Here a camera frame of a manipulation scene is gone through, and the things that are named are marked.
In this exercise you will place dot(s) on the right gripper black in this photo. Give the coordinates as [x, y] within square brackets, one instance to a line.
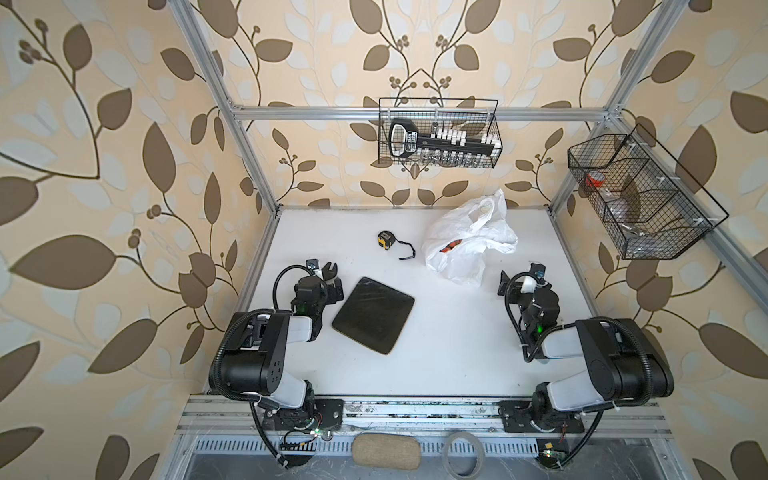
[520, 285]

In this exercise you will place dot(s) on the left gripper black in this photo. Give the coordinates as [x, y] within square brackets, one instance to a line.
[324, 278]

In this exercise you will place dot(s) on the white plastic bag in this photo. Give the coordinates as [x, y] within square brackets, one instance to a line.
[455, 244]

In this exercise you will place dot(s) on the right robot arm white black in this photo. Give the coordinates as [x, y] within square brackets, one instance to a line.
[622, 366]

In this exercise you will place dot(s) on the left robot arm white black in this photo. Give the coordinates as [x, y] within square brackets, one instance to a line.
[250, 363]

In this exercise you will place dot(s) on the black square tray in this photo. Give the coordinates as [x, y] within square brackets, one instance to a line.
[374, 315]

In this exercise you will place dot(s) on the yellow black tape measure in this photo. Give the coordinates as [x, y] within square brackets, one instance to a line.
[386, 239]

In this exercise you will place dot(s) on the red cup in basket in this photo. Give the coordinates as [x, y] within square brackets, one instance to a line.
[594, 179]

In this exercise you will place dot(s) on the black socket tool set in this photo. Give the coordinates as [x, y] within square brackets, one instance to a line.
[404, 139]

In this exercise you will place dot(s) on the grey tape roll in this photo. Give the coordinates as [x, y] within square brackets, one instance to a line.
[463, 445]

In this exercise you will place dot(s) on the beige sponge block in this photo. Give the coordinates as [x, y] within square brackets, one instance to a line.
[388, 451]

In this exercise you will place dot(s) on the right wire basket black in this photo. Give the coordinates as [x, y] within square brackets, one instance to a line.
[652, 206]

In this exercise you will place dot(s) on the wire basket black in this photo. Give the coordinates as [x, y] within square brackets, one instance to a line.
[475, 116]
[652, 206]

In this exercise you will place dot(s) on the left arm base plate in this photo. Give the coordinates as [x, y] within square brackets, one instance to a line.
[325, 414]

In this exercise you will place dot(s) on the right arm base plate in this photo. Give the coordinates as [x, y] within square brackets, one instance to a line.
[519, 416]

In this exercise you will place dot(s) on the back wire basket black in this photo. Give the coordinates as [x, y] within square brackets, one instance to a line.
[475, 116]

